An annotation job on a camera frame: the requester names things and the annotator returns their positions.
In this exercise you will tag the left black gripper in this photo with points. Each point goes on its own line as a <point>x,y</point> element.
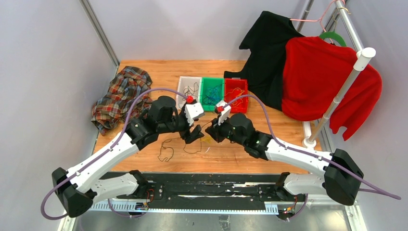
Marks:
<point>190,136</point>

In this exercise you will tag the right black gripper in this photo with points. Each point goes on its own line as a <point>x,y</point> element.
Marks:
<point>214,130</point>

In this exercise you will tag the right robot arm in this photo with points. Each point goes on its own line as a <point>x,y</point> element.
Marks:
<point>333,174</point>

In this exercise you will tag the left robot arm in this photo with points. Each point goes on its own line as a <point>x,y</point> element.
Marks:
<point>82,186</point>

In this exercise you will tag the white plastic bin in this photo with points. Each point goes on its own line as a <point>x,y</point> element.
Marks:
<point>190,86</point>

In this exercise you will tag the green plastic bin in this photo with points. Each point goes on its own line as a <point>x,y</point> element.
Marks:
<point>212,92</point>

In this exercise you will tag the red plastic bin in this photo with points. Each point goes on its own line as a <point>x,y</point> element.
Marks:
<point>233,89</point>

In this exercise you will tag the plaid flannel shirt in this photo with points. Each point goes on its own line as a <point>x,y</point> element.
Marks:
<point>112,109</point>

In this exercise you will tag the black t-shirt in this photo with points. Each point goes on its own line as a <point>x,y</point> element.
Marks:
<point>263,70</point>

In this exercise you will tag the red sweater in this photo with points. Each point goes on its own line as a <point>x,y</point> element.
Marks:
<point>314,72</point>

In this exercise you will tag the green hanger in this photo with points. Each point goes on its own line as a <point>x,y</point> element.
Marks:
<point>334,36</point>

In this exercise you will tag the white clothes rack pole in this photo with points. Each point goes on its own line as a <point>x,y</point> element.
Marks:
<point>364,56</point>

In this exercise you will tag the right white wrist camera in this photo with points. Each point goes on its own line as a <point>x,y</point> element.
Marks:
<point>223,110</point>

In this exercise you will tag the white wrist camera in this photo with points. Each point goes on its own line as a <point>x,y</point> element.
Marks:
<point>223,110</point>
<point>193,112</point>

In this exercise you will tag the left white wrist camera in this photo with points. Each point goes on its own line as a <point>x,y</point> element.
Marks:
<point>193,112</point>

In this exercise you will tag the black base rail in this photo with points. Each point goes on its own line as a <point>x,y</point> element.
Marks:
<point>216,191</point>

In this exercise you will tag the pink wire hanger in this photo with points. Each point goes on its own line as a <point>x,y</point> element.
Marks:
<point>305,14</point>

